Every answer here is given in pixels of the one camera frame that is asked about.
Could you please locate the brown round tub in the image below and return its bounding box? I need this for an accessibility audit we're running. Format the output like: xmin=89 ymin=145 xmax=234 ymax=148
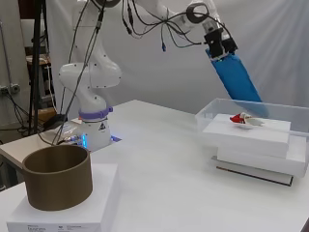
xmin=21 ymin=144 xmax=94 ymax=212

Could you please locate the small white flat box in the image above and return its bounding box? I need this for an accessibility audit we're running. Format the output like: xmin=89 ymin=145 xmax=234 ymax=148
xmin=202 ymin=113 xmax=292 ymax=160

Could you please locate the clear plastic box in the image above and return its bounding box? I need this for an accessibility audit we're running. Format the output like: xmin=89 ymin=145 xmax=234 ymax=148
xmin=194 ymin=98 xmax=309 ymax=179

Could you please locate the black power adapter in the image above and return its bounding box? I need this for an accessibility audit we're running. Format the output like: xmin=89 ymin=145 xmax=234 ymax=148
xmin=42 ymin=113 xmax=69 ymax=131

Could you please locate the grey wall socket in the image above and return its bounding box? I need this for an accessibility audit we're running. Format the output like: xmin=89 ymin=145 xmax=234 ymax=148
xmin=0 ymin=82 xmax=20 ymax=96

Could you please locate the light wooden side table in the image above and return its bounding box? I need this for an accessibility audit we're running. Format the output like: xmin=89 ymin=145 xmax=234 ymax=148
xmin=0 ymin=127 xmax=80 ymax=170

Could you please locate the white hanging sheet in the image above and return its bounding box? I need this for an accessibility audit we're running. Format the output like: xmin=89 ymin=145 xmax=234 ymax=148
xmin=44 ymin=0 xmax=309 ymax=114

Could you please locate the black tripod stand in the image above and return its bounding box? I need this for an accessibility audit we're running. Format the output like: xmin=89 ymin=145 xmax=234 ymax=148
xmin=28 ymin=0 xmax=50 ymax=137

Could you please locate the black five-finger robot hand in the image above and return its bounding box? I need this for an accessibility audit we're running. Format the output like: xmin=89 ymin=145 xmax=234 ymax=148
xmin=203 ymin=27 xmax=239 ymax=61

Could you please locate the long black hanging cable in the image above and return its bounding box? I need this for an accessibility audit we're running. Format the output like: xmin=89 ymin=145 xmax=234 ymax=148
xmin=51 ymin=0 xmax=108 ymax=146

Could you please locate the brown cardboard box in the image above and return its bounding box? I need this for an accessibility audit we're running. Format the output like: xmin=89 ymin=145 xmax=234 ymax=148
xmin=38 ymin=106 xmax=58 ymax=124

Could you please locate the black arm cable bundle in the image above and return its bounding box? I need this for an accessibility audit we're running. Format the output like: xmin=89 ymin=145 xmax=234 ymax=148
xmin=121 ymin=0 xmax=234 ymax=53

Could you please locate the blue plastic lid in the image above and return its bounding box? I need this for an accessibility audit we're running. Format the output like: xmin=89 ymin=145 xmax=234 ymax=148
xmin=206 ymin=48 xmax=269 ymax=119

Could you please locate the white flat stand box with print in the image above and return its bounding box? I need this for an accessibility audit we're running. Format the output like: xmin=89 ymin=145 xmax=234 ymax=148
xmin=6 ymin=162 xmax=120 ymax=232

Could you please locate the red and white small toy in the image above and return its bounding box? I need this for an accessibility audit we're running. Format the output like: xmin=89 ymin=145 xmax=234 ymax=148
xmin=229 ymin=112 xmax=266 ymax=128

